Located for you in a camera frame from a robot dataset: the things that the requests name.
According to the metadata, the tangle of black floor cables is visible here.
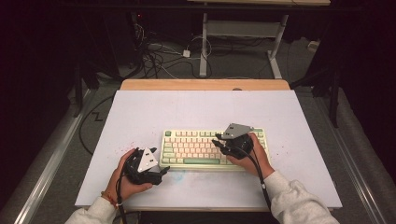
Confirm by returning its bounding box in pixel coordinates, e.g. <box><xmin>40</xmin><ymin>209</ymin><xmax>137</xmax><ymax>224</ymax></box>
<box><xmin>130</xmin><ymin>12</ymin><xmax>213</xmax><ymax>80</ymax></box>

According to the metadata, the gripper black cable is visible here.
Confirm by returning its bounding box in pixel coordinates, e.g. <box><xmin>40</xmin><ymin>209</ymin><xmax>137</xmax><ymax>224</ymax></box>
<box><xmin>115</xmin><ymin>161</ymin><xmax>129</xmax><ymax>224</ymax></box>
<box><xmin>236</xmin><ymin>146</ymin><xmax>273</xmax><ymax>213</ymax></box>

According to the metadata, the long black floor cable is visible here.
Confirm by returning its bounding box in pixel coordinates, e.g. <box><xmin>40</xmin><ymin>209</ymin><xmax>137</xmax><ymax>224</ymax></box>
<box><xmin>78</xmin><ymin>94</ymin><xmax>116</xmax><ymax>157</ymax></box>

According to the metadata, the metal floor rail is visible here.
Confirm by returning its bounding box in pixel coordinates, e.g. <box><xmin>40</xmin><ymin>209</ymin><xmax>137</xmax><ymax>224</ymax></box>
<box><xmin>314</xmin><ymin>96</ymin><xmax>387</xmax><ymax>224</ymax></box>
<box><xmin>13</xmin><ymin>90</ymin><xmax>94</xmax><ymax>224</ymax></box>

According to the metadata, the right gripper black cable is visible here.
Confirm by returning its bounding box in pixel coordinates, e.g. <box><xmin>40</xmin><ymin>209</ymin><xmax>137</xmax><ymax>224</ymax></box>
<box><xmin>236</xmin><ymin>146</ymin><xmax>273</xmax><ymax>213</ymax></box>

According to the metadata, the red string bracelet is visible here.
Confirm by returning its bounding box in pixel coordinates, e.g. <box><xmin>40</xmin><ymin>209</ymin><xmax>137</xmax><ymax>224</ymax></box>
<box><xmin>100</xmin><ymin>190</ymin><xmax>120</xmax><ymax>209</ymax></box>

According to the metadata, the wooden table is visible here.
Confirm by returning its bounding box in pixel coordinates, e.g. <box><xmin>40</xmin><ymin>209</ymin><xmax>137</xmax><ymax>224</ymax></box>
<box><xmin>120</xmin><ymin>78</ymin><xmax>291</xmax><ymax>91</ymax></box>

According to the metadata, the white desk frame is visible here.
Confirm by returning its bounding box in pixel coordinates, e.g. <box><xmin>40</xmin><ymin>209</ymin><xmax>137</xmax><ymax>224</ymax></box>
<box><xmin>186</xmin><ymin>0</ymin><xmax>332</xmax><ymax>79</ymax></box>

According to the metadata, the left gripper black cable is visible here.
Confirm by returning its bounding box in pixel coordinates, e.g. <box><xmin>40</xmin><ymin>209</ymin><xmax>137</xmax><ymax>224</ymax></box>
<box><xmin>115</xmin><ymin>161</ymin><xmax>129</xmax><ymax>224</ymax></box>

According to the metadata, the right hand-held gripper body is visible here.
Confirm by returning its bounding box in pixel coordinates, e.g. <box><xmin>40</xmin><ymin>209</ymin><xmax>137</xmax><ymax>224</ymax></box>
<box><xmin>219</xmin><ymin>122</ymin><xmax>254</xmax><ymax>161</ymax></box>

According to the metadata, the white board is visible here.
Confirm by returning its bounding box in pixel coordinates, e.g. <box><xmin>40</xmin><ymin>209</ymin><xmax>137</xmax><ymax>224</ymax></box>
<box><xmin>75</xmin><ymin>89</ymin><xmax>343</xmax><ymax>210</ymax></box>

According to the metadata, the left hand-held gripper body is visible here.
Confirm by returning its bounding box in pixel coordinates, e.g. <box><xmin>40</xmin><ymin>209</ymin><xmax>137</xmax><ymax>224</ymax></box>
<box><xmin>123</xmin><ymin>147</ymin><xmax>163</xmax><ymax>187</ymax></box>

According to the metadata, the person's right hand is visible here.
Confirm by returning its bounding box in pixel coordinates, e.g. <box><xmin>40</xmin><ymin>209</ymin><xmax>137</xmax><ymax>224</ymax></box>
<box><xmin>225</xmin><ymin>132</ymin><xmax>276</xmax><ymax>179</ymax></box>

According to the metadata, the person's left hand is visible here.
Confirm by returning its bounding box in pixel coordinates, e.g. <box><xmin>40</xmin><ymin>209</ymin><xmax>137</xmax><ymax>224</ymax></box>
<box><xmin>104</xmin><ymin>148</ymin><xmax>154</xmax><ymax>203</ymax></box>

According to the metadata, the cream green pink keyboard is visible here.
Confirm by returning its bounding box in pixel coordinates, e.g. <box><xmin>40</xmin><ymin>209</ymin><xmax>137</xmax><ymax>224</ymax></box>
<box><xmin>159</xmin><ymin>127</ymin><xmax>271</xmax><ymax>173</ymax></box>

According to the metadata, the black stand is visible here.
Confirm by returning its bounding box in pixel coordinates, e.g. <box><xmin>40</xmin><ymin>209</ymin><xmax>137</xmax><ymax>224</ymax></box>
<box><xmin>290</xmin><ymin>68</ymin><xmax>342</xmax><ymax>129</ymax></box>

